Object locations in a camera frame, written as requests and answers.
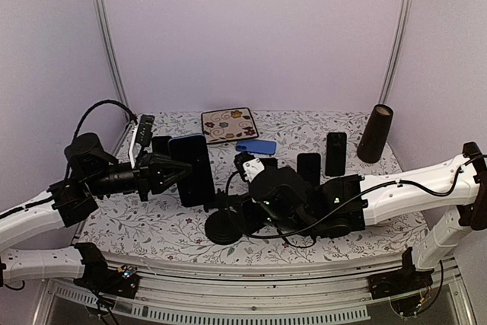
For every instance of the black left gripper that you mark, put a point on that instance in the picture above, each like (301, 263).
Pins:
(148, 163)

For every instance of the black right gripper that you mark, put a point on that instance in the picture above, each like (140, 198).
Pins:
(249, 224)

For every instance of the black gooseneck round-base phone stand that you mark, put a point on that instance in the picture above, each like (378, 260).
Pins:
(220, 228)

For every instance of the blue phone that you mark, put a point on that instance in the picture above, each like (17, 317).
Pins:
(197, 189)
(257, 146)

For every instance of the black phone front edge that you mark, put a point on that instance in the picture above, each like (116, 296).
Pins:
(269, 162)

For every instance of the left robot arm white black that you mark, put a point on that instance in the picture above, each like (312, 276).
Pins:
(95, 174)

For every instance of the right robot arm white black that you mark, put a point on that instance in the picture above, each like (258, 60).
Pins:
(281, 198)

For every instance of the square floral ceramic plate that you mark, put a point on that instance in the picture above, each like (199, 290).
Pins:
(230, 125)

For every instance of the dark brown cylinder cup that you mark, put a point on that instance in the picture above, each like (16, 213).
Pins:
(374, 137)

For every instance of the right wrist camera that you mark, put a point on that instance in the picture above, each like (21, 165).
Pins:
(248, 166)

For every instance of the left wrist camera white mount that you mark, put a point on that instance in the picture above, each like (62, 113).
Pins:
(141, 137)

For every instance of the aluminium front rail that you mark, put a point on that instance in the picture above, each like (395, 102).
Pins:
(337, 292)

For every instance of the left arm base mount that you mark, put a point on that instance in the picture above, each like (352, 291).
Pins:
(98, 277)

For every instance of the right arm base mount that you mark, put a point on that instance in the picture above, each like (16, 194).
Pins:
(402, 281)

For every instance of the left aluminium frame post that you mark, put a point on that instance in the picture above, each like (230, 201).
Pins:
(103, 23)

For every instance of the aluminium frame post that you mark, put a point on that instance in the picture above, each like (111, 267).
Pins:
(400, 32)
(103, 23)

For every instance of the right aluminium frame post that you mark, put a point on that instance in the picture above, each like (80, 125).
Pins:
(400, 32)

